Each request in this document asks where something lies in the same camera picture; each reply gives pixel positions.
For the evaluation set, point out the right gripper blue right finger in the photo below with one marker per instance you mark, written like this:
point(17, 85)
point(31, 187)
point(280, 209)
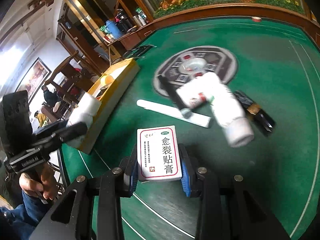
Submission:
point(189, 180)

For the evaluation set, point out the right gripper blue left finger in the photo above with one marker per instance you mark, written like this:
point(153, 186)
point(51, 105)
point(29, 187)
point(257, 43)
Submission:
point(129, 165)

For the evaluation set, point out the white medicine plaster box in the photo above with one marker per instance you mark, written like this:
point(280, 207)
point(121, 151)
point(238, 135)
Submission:
point(158, 155)

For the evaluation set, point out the large white plastic bottle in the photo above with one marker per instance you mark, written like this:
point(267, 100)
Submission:
point(227, 110)

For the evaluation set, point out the left hand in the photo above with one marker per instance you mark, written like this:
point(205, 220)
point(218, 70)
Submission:
point(45, 182)

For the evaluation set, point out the white flat stick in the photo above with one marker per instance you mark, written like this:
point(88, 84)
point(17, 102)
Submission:
point(196, 119)

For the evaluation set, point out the black pen with cap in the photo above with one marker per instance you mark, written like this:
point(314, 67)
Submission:
point(184, 110)

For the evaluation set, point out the yellow storage box tray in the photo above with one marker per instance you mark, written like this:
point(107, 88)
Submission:
point(97, 104)

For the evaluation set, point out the small white round container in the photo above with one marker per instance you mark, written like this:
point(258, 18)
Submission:
point(192, 93)

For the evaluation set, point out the dark wooden chair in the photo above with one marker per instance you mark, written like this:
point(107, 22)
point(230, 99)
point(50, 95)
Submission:
point(73, 77)

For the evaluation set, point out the black gold lipstick tube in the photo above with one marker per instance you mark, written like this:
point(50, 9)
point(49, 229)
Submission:
point(255, 113)

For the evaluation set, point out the mahjong table centre control panel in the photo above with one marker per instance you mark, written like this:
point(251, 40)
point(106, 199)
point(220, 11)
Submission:
point(190, 63)

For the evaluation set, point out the black tray on table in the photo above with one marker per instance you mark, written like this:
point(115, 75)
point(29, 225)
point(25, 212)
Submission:
point(137, 52)

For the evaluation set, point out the blue thermos jug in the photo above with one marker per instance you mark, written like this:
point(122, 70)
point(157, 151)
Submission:
point(113, 29)

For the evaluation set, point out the black thermos flask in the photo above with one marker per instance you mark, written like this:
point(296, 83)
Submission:
point(123, 21)

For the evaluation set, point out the red white small cap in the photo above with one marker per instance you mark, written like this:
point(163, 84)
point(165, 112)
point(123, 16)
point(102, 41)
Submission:
point(256, 19)

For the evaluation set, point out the framed wall picture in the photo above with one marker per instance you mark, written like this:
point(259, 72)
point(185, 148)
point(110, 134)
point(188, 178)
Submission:
point(34, 78)

